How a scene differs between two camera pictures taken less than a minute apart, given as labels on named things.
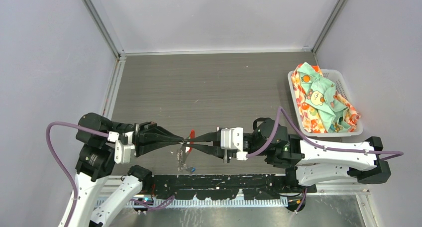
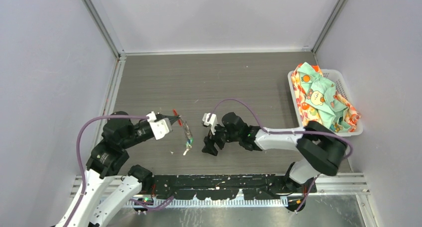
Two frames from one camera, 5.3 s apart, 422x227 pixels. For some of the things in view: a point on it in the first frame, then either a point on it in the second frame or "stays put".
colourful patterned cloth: (320, 107) stays put
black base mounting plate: (253, 186) stays put
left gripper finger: (158, 134) -> (171, 118)
